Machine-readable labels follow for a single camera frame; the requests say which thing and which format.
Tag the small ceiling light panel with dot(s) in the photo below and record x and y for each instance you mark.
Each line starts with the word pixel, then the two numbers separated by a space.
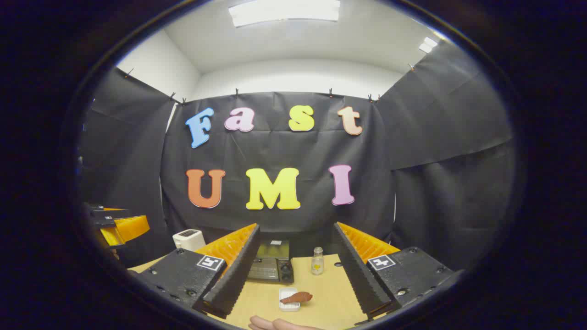
pixel 429 44

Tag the clear bottle with yellow label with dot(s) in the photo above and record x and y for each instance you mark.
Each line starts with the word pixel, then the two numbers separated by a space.
pixel 317 263

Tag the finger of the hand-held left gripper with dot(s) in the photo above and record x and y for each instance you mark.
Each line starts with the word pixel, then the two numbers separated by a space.
pixel 110 212
pixel 110 221

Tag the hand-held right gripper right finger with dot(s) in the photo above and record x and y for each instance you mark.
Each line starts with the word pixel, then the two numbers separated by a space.
pixel 362 275

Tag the black electric oven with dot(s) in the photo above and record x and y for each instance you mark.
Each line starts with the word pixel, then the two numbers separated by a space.
pixel 273 263

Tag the long ceiling light panel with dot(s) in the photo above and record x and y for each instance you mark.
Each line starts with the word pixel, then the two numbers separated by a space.
pixel 284 11

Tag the brown meat piece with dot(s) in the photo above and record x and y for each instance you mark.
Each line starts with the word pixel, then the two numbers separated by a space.
pixel 298 298

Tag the white plastic tray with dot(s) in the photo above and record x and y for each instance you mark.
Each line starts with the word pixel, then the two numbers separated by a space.
pixel 288 307

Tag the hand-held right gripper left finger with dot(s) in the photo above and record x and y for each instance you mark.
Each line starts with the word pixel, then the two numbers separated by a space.
pixel 236 270

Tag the black backdrop cloth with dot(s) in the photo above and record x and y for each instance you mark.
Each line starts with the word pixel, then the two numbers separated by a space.
pixel 275 151

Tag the white toaster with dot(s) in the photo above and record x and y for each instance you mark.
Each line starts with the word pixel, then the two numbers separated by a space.
pixel 188 239

